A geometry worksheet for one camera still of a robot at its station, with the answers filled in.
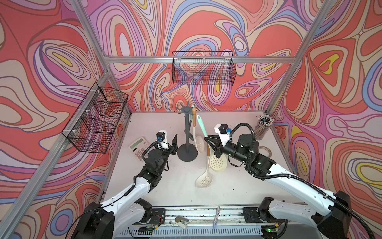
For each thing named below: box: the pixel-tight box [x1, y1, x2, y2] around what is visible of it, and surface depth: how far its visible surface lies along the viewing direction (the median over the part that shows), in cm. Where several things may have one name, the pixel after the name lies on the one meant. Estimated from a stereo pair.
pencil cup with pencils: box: [254, 111, 275, 141], surface depth 95 cm
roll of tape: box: [257, 145, 273, 158], surface depth 99 cm
